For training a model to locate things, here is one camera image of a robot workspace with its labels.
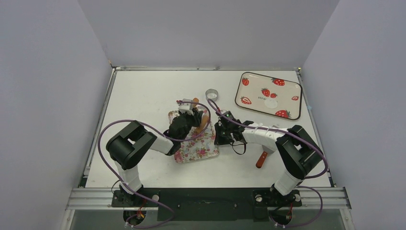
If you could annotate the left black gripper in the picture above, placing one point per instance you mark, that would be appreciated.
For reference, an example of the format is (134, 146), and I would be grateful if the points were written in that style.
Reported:
(195, 118)

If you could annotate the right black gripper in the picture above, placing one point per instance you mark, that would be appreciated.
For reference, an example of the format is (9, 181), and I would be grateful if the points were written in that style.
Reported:
(220, 133)

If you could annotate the metal spatula wooden handle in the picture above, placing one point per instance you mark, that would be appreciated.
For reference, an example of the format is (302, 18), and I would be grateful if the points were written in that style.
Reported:
(261, 159)

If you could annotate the flat round dumpling wrapper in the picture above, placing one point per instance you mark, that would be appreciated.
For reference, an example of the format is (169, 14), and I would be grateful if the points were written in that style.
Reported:
(271, 103)

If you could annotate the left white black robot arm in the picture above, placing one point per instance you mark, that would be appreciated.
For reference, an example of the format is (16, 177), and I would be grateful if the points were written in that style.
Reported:
(129, 145)

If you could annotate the floral pattern tray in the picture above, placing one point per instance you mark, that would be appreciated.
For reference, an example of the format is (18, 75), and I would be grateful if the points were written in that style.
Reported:
(201, 148)

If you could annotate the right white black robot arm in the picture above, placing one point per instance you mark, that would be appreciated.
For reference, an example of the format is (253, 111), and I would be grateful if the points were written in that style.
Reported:
(299, 153)

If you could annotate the aluminium front rail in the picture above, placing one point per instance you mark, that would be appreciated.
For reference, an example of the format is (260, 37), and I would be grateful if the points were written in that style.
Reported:
(101, 199)

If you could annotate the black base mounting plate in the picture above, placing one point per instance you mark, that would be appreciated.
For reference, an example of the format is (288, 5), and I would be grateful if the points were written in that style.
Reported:
(210, 204)

